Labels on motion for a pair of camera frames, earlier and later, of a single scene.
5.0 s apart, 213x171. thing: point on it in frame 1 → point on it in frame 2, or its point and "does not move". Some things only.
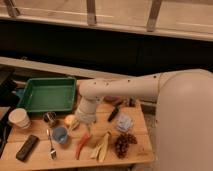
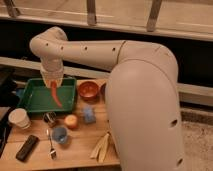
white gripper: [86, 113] → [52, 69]
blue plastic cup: [61, 135] does not move
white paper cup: [19, 118] does not move
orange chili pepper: [80, 144] → [53, 91]
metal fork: [53, 153] does not move
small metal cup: [50, 118] does not move
